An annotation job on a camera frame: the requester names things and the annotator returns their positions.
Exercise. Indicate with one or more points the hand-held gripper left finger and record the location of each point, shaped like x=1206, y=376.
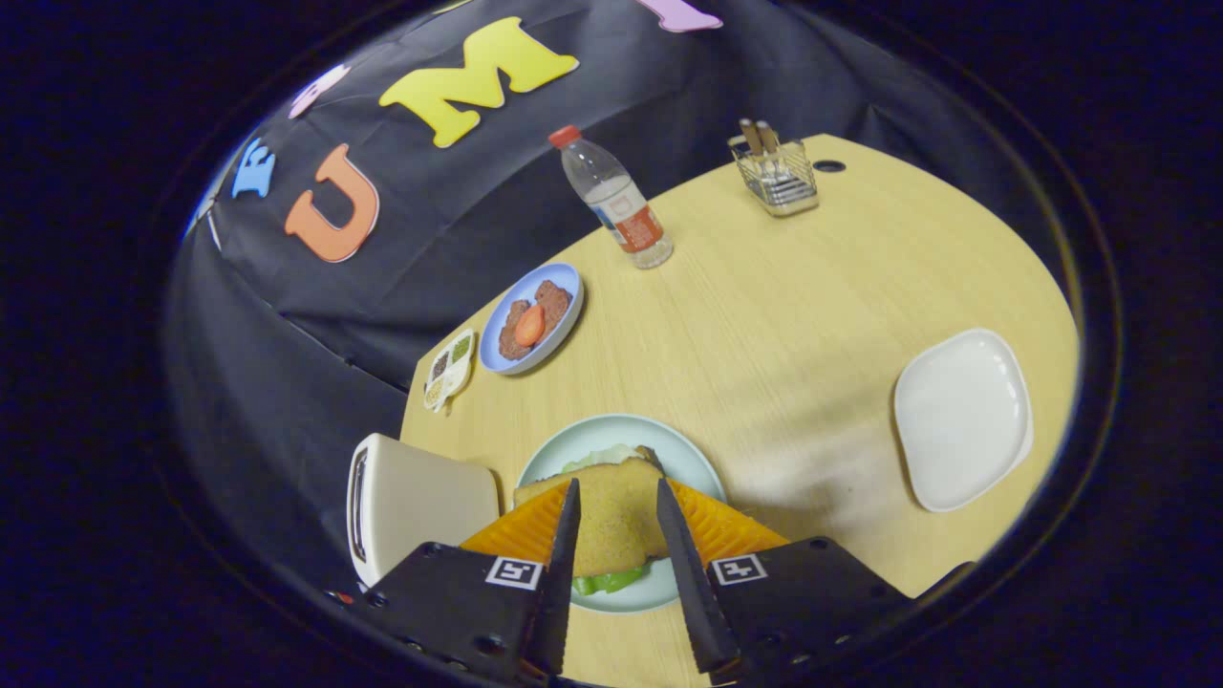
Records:
x=559, y=592

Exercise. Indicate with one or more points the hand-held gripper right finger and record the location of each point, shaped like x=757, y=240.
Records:
x=702, y=612

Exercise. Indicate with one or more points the green lettuce leaf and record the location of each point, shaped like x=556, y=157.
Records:
x=607, y=580

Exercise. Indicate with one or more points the brown toasted bread slice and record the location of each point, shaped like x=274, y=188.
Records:
x=616, y=516

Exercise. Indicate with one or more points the pale green round plate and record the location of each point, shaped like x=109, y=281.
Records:
x=690, y=463

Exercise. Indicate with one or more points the white toaster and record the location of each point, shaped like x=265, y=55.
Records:
x=430, y=497

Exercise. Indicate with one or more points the white divided seasoning tray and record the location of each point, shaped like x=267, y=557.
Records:
x=449, y=371

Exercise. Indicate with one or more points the brown meat patty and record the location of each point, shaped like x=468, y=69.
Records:
x=511, y=339
x=554, y=298

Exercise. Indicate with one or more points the blue round plate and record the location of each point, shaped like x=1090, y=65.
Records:
x=564, y=330

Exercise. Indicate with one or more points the red tomato slice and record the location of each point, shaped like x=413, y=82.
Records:
x=529, y=325

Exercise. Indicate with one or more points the small white square plate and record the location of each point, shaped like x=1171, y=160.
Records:
x=960, y=420

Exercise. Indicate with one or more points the clear plastic bottle red cap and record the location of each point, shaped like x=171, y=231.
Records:
x=616, y=201

